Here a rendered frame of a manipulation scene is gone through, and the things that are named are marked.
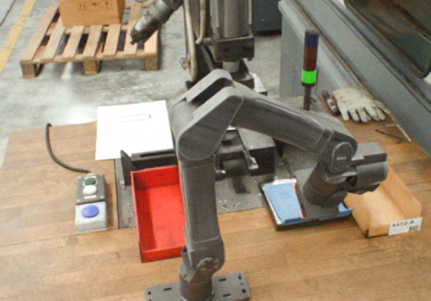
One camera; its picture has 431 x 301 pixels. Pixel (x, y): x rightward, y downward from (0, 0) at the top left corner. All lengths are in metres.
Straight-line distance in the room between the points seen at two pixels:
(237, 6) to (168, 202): 0.48
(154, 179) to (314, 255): 0.43
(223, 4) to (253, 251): 0.53
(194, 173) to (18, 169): 0.75
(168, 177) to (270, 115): 0.54
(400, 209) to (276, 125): 0.54
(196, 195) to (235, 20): 0.44
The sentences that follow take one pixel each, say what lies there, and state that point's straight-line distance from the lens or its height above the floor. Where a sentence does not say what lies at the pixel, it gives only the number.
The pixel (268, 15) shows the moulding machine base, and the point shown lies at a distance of 4.47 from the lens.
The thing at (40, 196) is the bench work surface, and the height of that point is 0.90.
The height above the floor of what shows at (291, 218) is 0.95.
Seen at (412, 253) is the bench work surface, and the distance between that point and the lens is 1.21.
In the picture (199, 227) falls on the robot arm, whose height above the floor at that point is 1.10.
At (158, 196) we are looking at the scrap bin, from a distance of 1.31.
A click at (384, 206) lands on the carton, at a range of 1.31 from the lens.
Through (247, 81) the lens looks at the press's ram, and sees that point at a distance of 1.21.
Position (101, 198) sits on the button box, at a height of 0.93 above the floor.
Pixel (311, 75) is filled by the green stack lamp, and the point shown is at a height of 1.08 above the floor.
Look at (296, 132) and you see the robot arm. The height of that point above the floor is 1.26.
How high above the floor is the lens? 1.72
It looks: 33 degrees down
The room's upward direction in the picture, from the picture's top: 1 degrees counter-clockwise
